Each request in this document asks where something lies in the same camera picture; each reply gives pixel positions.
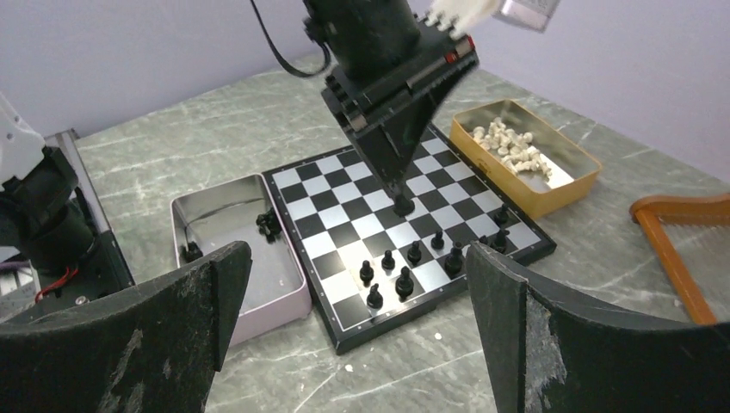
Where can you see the black chess piece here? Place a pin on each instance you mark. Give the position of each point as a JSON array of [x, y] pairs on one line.
[[500, 241], [437, 242], [387, 262], [502, 215], [414, 254], [366, 273]]

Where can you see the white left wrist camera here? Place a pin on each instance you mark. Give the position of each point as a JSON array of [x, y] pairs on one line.
[[458, 17]]

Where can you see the orange wooden rack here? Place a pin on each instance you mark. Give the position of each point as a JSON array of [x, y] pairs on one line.
[[690, 237]]

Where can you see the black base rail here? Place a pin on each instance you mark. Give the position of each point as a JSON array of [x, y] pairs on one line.
[[55, 220]]

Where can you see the black and white chessboard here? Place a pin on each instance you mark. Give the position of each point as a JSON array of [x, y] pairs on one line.
[[338, 216]]

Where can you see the gold tin box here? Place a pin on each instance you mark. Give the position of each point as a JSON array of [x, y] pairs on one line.
[[574, 169]]

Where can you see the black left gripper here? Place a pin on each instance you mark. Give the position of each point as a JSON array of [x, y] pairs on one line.
[[393, 71]]

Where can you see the pile of black chess pieces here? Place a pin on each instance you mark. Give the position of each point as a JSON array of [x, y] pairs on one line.
[[268, 225]]

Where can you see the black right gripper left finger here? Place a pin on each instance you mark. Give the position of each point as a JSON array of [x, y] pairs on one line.
[[153, 347]]

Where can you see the black piece board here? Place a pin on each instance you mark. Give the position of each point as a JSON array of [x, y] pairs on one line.
[[403, 206]]

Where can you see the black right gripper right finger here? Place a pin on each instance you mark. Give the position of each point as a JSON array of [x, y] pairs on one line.
[[552, 348]]

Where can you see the pile of white chess pieces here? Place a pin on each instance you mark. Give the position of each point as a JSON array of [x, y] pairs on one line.
[[515, 151]]

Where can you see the silver tin box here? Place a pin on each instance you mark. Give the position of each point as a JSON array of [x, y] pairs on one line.
[[266, 278]]

